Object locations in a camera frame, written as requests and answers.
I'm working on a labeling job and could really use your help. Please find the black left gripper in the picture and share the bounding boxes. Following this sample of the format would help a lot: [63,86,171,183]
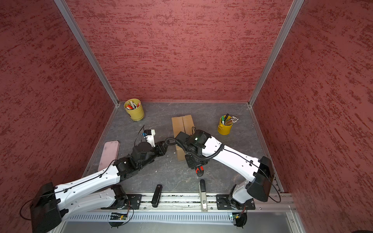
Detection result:
[138,139,170,169]

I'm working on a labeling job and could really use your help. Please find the brown cardboard express box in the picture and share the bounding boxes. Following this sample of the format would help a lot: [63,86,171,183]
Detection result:
[172,115,194,161]

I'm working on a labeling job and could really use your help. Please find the red black utility knife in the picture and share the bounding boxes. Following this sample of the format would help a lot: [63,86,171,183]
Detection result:
[195,166,204,177]

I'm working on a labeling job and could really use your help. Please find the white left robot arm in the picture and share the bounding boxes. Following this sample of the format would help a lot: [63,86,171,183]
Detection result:
[30,141,168,233]

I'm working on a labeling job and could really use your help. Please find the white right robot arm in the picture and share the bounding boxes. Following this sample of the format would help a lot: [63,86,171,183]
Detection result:
[167,130,275,204]

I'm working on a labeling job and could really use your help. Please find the yellow pencil cup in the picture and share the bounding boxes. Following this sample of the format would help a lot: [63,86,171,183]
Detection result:
[218,116,233,136]

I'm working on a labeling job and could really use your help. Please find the yellow-green pen holder cup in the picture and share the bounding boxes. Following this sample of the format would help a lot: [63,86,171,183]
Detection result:
[124,99,145,121]

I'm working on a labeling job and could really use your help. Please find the pink flat case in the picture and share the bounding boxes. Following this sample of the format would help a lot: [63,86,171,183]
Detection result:
[98,141,119,171]

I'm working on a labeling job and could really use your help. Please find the coloured pencils bundle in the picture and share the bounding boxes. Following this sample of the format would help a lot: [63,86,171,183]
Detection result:
[226,116,239,125]

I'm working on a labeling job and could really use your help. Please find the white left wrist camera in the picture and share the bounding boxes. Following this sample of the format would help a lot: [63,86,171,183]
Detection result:
[143,130,155,147]

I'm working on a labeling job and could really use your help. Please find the silver latch with black handle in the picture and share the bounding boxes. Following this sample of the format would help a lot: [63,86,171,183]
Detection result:
[199,179,208,212]

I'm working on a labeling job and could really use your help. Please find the black handle on rail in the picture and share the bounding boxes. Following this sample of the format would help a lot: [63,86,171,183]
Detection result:
[151,184,163,208]

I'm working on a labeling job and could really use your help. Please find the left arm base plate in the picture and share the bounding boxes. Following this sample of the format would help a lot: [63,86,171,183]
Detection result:
[102,194,143,210]

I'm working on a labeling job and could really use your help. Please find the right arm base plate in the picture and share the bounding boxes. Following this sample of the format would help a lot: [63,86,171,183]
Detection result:
[216,194,255,211]

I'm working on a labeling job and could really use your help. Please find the aluminium front rail frame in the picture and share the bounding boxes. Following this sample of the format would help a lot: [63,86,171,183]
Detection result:
[52,192,305,233]

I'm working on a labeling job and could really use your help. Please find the left circuit board with wires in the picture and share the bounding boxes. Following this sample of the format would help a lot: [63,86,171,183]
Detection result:
[108,213,128,228]

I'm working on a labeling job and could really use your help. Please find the circuit board with wires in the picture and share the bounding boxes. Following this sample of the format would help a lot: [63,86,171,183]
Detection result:
[108,213,128,228]
[232,213,247,228]

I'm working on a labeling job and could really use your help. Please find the right circuit board with wires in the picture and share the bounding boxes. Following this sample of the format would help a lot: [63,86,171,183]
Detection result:
[232,213,247,228]

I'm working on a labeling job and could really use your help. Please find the aluminium corner post left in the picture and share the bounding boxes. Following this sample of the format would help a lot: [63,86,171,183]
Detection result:
[54,0,120,107]

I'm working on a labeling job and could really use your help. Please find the aluminium corner post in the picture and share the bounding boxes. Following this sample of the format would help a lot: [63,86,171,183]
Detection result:
[54,0,120,107]
[248,0,304,108]

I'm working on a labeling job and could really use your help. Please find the aluminium corner post right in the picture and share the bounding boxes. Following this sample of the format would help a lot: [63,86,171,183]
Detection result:
[248,0,304,108]

